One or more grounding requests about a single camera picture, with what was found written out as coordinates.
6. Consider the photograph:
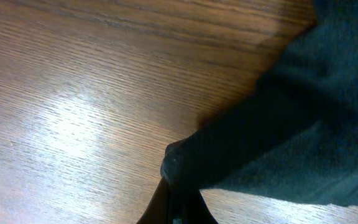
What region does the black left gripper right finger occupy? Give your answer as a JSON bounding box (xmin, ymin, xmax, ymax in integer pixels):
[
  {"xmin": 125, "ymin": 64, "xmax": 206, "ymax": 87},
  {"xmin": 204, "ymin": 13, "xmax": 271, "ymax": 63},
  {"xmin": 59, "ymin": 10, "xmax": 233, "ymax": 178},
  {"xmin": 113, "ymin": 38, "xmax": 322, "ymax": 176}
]
[{"xmin": 179, "ymin": 190, "xmax": 218, "ymax": 224}]

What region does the dark green t-shirt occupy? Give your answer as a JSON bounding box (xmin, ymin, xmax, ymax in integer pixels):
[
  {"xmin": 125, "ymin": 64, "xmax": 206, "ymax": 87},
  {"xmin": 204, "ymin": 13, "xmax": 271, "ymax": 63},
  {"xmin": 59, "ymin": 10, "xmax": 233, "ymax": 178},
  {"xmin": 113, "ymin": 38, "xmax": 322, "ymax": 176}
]
[{"xmin": 161, "ymin": 1, "xmax": 358, "ymax": 207}]

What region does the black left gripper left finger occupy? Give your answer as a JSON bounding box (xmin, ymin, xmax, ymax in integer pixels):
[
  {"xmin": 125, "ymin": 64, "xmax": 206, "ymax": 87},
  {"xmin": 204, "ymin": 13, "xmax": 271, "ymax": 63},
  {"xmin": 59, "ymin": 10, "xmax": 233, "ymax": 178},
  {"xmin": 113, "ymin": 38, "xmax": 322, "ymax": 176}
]
[{"xmin": 137, "ymin": 178, "xmax": 170, "ymax": 224}]

